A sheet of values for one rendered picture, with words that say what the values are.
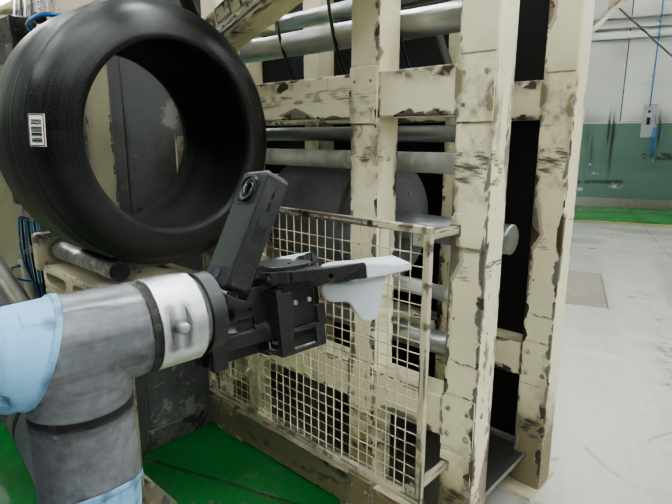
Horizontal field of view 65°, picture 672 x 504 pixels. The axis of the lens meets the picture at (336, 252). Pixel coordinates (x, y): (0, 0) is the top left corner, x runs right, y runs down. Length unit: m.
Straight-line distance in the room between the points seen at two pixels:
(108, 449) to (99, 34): 0.90
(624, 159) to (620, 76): 1.36
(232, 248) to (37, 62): 0.79
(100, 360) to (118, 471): 0.09
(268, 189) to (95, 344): 0.19
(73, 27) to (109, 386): 0.89
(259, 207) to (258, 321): 0.10
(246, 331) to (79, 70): 0.79
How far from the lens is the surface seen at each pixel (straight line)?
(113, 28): 1.21
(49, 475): 0.46
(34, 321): 0.41
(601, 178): 10.19
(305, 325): 0.50
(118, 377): 0.43
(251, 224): 0.46
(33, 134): 1.16
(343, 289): 0.50
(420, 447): 1.35
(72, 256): 1.43
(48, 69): 1.17
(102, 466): 0.45
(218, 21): 1.67
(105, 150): 1.62
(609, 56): 10.32
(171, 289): 0.44
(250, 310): 0.48
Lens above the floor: 1.19
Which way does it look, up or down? 12 degrees down
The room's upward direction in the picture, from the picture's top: straight up
